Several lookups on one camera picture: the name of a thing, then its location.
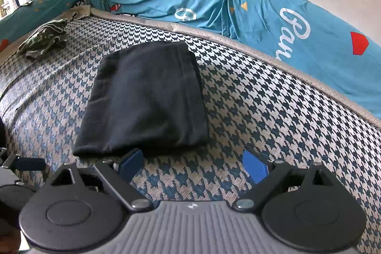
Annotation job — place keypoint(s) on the olive cloth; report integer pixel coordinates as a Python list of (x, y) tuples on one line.
[(80, 10)]

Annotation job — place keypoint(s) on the green camouflage garment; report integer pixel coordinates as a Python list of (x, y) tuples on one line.
[(41, 36)]

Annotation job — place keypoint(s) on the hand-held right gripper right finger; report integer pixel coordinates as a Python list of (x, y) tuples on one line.
[(255, 166)]

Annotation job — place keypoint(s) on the black pants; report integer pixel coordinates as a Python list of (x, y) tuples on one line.
[(143, 93)]

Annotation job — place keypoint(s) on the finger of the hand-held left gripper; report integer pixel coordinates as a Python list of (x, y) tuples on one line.
[(28, 164)]

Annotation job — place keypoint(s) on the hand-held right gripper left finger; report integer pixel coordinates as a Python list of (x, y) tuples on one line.
[(131, 161)]

